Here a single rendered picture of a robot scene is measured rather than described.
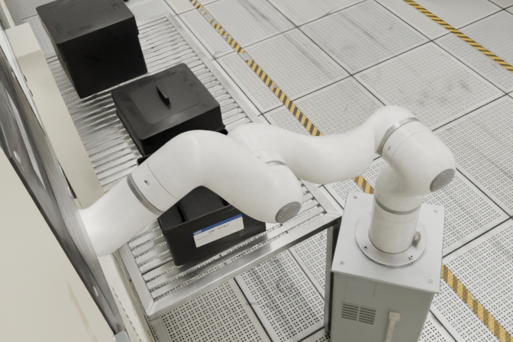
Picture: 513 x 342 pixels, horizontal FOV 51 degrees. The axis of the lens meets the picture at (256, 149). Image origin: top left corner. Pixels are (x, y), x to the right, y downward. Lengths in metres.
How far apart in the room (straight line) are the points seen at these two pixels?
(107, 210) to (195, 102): 0.92
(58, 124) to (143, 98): 0.58
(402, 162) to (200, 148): 0.49
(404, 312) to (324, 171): 0.66
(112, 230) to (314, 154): 0.41
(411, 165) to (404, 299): 0.49
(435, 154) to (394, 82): 2.04
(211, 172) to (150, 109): 0.92
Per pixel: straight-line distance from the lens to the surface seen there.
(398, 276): 1.49
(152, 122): 1.76
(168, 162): 0.90
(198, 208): 1.62
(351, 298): 1.60
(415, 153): 1.19
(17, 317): 0.20
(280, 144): 1.06
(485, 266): 2.49
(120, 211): 0.93
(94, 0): 2.14
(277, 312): 2.27
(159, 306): 1.48
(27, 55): 1.22
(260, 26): 3.66
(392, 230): 1.43
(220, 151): 0.91
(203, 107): 1.78
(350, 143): 1.11
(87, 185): 1.48
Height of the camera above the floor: 2.03
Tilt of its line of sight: 47 degrees down
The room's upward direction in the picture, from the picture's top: 6 degrees counter-clockwise
